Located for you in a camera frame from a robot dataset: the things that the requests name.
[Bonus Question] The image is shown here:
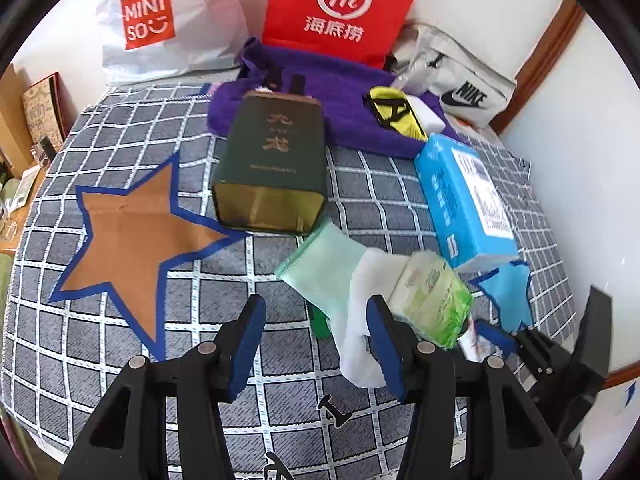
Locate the mint green sock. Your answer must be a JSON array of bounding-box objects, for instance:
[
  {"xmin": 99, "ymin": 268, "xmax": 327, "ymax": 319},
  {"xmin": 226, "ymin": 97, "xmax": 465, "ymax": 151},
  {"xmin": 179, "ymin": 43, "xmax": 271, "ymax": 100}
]
[{"xmin": 274, "ymin": 220, "xmax": 368, "ymax": 318}]

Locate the white plastic shopping bag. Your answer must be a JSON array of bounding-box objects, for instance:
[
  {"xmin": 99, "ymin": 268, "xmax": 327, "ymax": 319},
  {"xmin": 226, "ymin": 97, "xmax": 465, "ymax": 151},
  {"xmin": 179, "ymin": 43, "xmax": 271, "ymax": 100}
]
[{"xmin": 101, "ymin": 0, "xmax": 266, "ymax": 86}]

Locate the white packet with red print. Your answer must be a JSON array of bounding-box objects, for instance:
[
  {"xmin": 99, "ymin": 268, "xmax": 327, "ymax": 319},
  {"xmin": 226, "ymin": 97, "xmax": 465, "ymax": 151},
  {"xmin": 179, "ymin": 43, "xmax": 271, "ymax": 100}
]
[{"xmin": 457, "ymin": 320, "xmax": 493, "ymax": 361}]

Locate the dark green tin box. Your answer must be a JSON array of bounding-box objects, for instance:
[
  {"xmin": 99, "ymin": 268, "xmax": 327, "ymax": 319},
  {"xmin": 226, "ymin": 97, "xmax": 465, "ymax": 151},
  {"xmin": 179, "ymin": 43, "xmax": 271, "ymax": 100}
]
[{"xmin": 211, "ymin": 91, "xmax": 329, "ymax": 237}]

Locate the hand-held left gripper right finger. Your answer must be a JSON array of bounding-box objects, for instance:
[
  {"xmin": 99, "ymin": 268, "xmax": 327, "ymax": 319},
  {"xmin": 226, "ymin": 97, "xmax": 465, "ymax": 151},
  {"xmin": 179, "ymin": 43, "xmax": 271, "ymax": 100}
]
[{"xmin": 365, "ymin": 295, "xmax": 583, "ymax": 480}]

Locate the brown illustrated book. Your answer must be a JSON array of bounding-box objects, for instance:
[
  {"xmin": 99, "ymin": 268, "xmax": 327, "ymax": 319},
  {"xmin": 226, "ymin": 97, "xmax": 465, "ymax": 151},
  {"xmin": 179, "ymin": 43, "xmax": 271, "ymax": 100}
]
[{"xmin": 21, "ymin": 72, "xmax": 68, "ymax": 153}]

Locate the dark green cloth piece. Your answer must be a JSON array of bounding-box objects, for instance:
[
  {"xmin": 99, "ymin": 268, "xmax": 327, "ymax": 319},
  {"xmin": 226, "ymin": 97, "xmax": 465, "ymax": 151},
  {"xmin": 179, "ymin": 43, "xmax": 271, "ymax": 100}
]
[{"xmin": 307, "ymin": 302, "xmax": 333, "ymax": 338}]

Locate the grey waist bag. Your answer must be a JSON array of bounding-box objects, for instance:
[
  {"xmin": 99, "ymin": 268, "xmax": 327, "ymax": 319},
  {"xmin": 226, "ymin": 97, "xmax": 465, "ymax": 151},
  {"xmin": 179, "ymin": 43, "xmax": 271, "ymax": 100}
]
[{"xmin": 387, "ymin": 22, "xmax": 518, "ymax": 130}]

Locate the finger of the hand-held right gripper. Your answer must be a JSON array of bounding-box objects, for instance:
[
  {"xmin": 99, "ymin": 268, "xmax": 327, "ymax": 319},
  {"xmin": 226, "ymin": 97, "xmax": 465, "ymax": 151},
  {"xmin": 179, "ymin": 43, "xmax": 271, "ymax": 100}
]
[
  {"xmin": 570, "ymin": 284, "xmax": 614, "ymax": 378},
  {"xmin": 472, "ymin": 319, "xmax": 556, "ymax": 392}
]

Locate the green tissue pack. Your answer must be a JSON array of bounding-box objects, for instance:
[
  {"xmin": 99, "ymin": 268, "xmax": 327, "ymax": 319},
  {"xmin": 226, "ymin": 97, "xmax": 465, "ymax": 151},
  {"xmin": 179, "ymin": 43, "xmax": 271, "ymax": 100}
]
[{"xmin": 387, "ymin": 251, "xmax": 474, "ymax": 351}]

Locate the purple towel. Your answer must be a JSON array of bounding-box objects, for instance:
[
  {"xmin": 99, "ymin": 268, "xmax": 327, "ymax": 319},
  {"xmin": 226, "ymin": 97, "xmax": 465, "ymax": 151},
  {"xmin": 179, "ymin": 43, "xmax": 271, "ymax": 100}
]
[{"xmin": 207, "ymin": 37, "xmax": 461, "ymax": 158}]

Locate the blue tissue pack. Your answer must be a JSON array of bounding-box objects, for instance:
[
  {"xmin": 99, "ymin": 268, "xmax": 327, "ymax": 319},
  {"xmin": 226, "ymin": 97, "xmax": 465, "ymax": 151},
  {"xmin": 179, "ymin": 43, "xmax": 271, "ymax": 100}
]
[{"xmin": 413, "ymin": 133, "xmax": 521, "ymax": 271}]

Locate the grey checkered star-patch blanket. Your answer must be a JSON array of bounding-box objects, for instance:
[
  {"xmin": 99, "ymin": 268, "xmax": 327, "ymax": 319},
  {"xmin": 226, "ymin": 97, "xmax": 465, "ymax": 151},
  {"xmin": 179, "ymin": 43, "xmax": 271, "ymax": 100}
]
[{"xmin": 0, "ymin": 80, "xmax": 576, "ymax": 480}]

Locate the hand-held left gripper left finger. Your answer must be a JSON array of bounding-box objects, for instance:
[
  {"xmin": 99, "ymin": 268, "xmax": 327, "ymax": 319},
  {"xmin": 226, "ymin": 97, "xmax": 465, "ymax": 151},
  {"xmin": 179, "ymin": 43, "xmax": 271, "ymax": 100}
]
[{"xmin": 59, "ymin": 294, "xmax": 267, "ymax": 480}]

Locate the dark small bottle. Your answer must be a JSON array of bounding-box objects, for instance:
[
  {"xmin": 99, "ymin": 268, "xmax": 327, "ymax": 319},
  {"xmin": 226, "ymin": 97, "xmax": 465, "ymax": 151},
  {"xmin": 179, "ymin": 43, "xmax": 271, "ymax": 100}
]
[{"xmin": 32, "ymin": 137, "xmax": 56, "ymax": 166}]

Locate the white cloth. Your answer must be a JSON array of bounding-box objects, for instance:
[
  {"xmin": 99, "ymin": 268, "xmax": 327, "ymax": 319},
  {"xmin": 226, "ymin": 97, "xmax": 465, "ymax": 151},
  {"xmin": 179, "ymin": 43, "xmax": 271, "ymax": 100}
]
[{"xmin": 402, "ymin": 94, "xmax": 449, "ymax": 137}]

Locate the white sock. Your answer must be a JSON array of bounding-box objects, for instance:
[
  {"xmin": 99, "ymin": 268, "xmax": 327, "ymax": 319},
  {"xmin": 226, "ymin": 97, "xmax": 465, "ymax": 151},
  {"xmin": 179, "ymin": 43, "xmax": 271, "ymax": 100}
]
[{"xmin": 327, "ymin": 247, "xmax": 416, "ymax": 388}]

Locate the yellow black-patterned sock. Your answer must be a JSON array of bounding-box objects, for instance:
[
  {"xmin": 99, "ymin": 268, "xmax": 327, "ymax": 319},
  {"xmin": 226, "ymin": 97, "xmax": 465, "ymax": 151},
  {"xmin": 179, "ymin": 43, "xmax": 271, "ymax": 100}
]
[{"xmin": 367, "ymin": 86, "xmax": 431, "ymax": 142}]

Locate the wooden nightstand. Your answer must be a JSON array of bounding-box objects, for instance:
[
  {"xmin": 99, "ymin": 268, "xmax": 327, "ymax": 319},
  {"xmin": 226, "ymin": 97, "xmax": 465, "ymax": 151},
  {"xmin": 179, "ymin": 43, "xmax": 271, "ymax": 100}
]
[{"xmin": 0, "ymin": 160, "xmax": 51, "ymax": 256}]

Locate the brown wooden door frame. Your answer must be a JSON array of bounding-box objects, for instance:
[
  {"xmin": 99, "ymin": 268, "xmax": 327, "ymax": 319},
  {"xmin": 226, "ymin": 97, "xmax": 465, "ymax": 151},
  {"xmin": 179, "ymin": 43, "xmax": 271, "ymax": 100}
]
[{"xmin": 487, "ymin": 0, "xmax": 586, "ymax": 136}]

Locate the black sock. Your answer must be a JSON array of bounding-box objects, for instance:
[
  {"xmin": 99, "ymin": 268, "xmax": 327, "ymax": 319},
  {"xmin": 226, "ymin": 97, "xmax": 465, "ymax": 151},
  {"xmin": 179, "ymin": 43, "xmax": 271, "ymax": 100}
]
[{"xmin": 262, "ymin": 65, "xmax": 307, "ymax": 97}]

